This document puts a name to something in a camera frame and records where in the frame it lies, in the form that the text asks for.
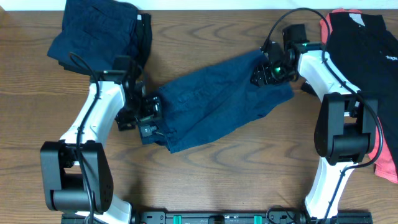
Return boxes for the blue shorts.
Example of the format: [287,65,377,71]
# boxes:
[140,50,294,153]

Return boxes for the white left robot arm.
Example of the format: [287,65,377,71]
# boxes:
[40,52,162,223]

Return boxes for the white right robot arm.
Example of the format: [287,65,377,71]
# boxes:
[250,24,377,223]

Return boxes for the black and coral t-shirt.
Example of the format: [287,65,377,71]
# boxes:
[320,9,397,183]

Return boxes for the folded dark navy garment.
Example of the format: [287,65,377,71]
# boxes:
[47,0,152,75]

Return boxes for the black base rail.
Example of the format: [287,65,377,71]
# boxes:
[60,208,373,224]

